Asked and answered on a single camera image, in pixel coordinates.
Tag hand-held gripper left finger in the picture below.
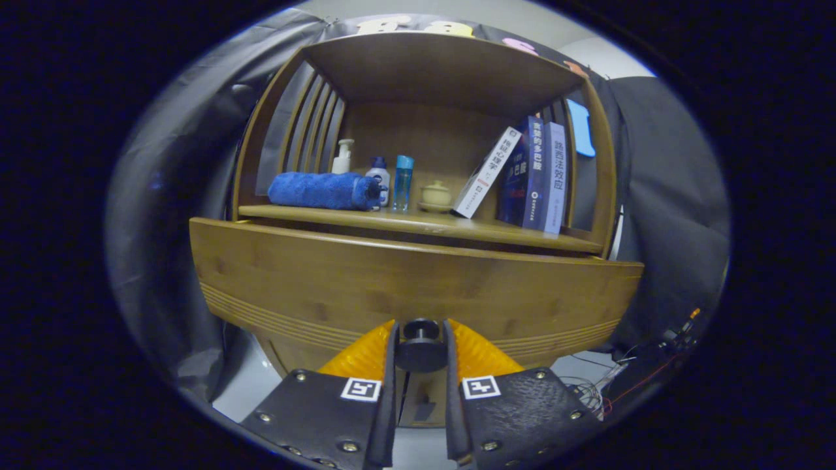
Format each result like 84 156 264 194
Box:
238 319 400 469

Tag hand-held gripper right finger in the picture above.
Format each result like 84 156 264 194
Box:
443 319 605 469

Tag black round drawer knob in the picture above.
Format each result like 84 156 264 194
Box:
395 319 448 373

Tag wooden drawer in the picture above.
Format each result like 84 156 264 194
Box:
189 217 644 373

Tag wooden cabinet door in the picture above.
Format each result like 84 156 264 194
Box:
253 326 424 428
421 352 572 428

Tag wooden countertop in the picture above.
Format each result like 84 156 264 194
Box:
238 204 603 254

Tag wooden cabinet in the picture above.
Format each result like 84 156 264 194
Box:
189 31 644 428

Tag beige lidded teacup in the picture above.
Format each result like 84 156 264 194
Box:
418 180 453 213

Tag clear blue bottle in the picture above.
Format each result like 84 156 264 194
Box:
392 155 415 212

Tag blue rolled towel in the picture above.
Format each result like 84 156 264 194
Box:
268 171 383 212

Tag white bottle with blue cap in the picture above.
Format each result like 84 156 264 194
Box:
365 156 391 207

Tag white book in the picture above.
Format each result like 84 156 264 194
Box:
452 126 523 219

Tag dark blue book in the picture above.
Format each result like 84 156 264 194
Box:
498 116 546 229

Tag white pump bottle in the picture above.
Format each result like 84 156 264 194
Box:
331 138 355 175

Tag light blue book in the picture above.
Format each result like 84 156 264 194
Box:
542 121 568 234

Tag tangled floor cables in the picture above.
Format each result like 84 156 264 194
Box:
560 373 618 420

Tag black equipment with cables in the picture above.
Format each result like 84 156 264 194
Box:
604 307 703 405

